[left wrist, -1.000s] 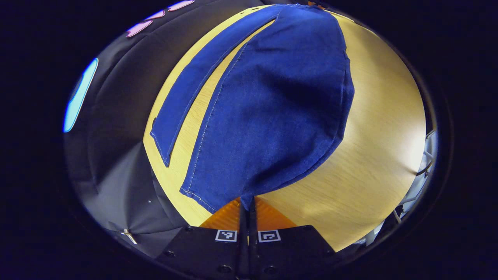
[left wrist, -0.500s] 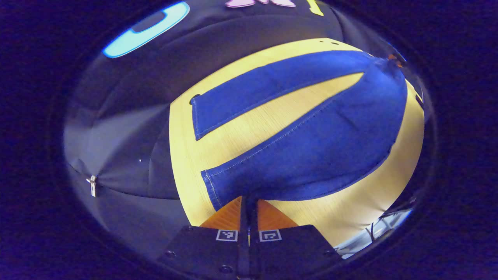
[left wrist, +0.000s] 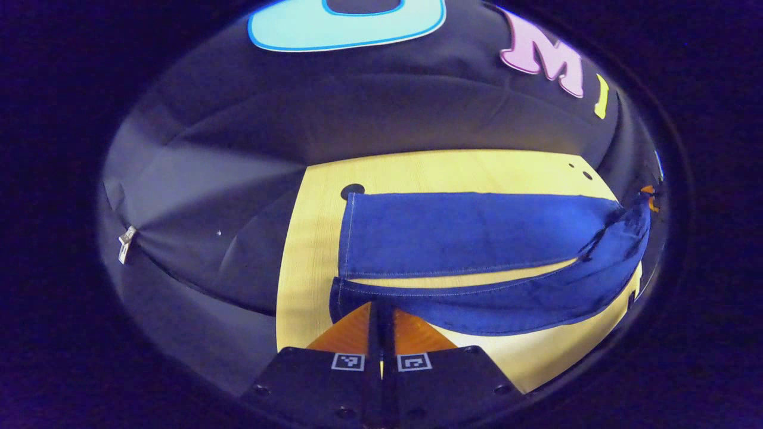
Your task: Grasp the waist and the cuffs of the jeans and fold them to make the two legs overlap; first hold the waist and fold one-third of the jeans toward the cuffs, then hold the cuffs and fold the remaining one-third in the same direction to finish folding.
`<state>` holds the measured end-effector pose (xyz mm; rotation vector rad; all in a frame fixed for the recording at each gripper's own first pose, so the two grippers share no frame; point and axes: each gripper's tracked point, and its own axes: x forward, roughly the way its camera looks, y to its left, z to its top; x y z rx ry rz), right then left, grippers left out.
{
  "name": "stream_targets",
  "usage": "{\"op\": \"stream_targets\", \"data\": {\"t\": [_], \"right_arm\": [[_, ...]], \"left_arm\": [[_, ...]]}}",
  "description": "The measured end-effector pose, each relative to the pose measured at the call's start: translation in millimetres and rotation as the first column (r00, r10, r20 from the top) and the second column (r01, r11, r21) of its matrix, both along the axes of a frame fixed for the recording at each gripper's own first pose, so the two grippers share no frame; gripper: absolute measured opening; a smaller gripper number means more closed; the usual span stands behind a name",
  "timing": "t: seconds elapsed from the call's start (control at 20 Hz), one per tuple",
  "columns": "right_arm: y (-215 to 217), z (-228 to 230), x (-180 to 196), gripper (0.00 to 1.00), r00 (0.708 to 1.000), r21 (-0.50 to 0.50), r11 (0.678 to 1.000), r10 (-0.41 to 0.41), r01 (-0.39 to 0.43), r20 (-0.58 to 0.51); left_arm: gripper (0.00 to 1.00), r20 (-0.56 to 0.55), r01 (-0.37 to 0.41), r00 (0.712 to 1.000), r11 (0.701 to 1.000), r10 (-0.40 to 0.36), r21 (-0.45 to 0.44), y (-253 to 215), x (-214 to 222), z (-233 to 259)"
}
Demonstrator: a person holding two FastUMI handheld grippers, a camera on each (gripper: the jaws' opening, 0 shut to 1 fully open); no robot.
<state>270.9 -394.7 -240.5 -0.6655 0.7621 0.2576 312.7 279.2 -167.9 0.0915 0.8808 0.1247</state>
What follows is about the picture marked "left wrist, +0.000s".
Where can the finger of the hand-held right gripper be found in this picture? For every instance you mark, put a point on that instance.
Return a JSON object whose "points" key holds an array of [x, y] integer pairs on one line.
{"points": [[651, 202]]}

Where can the small white clip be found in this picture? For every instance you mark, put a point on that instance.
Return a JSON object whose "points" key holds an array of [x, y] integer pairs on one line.
{"points": [[126, 243]]}

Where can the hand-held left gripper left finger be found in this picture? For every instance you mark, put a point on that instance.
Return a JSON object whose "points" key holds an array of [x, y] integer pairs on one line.
{"points": [[322, 381]]}

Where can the blue jeans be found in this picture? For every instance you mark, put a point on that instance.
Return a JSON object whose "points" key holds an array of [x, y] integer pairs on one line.
{"points": [[465, 235]]}

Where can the black backdrop cloth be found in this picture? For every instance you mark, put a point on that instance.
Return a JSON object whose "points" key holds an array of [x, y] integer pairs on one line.
{"points": [[369, 101]]}

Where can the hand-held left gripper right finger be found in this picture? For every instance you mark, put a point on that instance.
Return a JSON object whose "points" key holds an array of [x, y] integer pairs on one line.
{"points": [[441, 381]]}

